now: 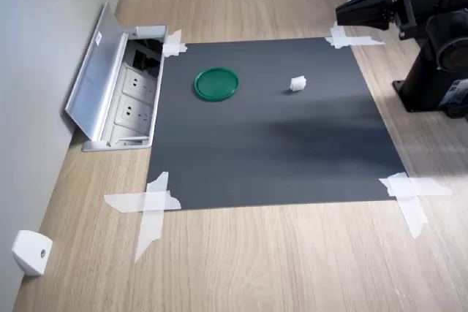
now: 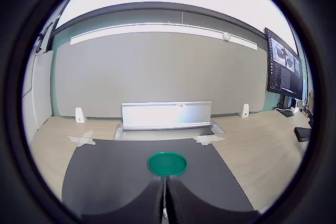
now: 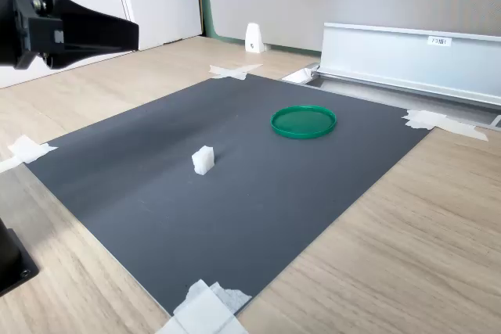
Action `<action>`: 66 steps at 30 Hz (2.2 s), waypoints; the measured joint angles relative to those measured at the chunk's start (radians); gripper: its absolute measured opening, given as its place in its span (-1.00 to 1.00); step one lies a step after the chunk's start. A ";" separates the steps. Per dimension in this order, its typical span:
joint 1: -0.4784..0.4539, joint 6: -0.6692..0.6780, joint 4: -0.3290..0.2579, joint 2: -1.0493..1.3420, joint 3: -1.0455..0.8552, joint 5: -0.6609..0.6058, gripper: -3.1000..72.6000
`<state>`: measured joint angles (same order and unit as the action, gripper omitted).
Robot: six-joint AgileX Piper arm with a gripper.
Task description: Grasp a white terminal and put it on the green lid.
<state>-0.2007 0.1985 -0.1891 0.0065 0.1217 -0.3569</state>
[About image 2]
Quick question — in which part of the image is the round green lid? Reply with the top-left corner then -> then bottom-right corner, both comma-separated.
148,151 -> 188,178

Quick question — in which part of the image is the dark grey mat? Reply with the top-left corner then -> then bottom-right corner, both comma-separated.
61,138 -> 257,224

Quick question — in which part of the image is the white tape piece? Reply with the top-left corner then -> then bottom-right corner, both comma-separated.
193,134 -> 226,147
67,130 -> 97,147

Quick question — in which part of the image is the black flat device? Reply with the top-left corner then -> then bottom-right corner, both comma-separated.
293,126 -> 312,142

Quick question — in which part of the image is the grey partition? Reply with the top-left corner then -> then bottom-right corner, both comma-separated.
51,31 -> 266,119

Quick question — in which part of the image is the black computer monitor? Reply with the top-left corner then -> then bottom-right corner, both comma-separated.
263,27 -> 305,101

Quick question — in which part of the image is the silver cable duct tray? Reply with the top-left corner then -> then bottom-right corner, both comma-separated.
113,120 -> 227,141

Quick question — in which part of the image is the silver cable duct lid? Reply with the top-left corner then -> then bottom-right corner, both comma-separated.
121,100 -> 213,131

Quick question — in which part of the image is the small white table bracket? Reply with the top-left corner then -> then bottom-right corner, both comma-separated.
75,106 -> 86,124
239,103 -> 250,118

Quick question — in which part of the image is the white wall panel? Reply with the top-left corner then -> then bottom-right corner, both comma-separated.
31,50 -> 55,131

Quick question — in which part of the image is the green partition frame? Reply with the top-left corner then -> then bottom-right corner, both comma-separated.
47,34 -> 61,118

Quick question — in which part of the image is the white partition top rail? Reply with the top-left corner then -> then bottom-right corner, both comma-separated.
70,23 -> 259,51

